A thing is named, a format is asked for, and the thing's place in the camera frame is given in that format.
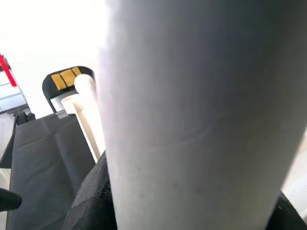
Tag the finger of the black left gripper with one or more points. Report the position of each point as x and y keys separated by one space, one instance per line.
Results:
x=9 y=200

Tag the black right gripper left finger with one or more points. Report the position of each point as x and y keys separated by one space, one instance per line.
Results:
x=93 y=206

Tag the black folding chair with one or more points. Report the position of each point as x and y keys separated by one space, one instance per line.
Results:
x=48 y=86

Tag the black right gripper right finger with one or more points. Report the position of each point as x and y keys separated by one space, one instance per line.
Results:
x=287 y=218

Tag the black table cloth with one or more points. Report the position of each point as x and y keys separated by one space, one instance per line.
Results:
x=43 y=167

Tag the white plastic table top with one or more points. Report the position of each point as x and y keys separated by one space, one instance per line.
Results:
x=72 y=103

